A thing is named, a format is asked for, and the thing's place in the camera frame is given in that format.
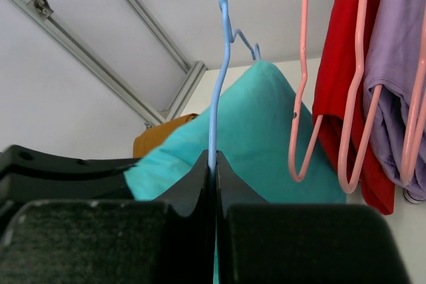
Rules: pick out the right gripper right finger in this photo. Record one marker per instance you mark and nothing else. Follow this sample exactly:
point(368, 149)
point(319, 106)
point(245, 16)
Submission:
point(260, 242)

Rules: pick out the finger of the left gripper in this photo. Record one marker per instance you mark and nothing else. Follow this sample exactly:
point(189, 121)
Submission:
point(28, 175)

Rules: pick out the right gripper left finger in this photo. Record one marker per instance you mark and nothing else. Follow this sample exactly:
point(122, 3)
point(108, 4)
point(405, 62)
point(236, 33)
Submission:
point(164, 240)

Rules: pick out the brown trousers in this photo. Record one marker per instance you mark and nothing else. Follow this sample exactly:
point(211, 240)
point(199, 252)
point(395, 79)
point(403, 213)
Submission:
point(155, 136)

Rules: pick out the teal trousers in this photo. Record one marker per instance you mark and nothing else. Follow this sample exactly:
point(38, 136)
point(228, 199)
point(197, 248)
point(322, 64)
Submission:
point(254, 120)

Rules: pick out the pink hanger of yellow trousers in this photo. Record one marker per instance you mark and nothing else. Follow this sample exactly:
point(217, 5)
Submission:
point(415, 121)

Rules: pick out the blue hanger of teal trousers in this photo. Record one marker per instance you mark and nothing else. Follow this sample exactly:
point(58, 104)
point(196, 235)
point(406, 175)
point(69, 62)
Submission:
point(230, 36)

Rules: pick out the pink hanger of red trousers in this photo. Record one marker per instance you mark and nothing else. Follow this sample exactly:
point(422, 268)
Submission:
point(299, 176)

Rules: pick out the pink hanger of lilac trousers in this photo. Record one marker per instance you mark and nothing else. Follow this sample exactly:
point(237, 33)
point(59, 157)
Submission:
point(349, 184)

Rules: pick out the red trousers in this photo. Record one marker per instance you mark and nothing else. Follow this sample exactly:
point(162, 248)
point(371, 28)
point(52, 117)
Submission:
point(335, 74)

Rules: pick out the lilac trousers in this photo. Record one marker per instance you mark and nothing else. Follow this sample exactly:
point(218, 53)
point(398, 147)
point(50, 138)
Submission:
point(391, 63)

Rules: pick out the aluminium frame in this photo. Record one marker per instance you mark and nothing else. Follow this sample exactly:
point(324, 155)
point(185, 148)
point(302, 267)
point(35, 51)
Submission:
point(126, 47)

